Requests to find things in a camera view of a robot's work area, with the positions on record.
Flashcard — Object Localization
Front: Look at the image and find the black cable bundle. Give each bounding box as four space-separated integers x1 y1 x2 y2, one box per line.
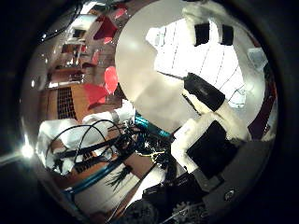
46 119 138 166

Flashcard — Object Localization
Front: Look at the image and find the white cloth with grid lines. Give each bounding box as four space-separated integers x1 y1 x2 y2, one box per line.
145 18 248 109

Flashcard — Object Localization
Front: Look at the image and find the red cloth object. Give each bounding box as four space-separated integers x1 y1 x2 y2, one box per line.
81 82 110 109

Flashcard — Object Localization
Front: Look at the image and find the bright lamp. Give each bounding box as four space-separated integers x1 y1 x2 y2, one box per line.
20 143 36 161

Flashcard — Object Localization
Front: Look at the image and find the red chair with oval back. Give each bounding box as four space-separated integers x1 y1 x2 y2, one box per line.
104 65 120 95

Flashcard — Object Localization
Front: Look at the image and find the red chair with angular back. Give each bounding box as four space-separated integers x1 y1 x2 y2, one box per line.
93 15 120 45

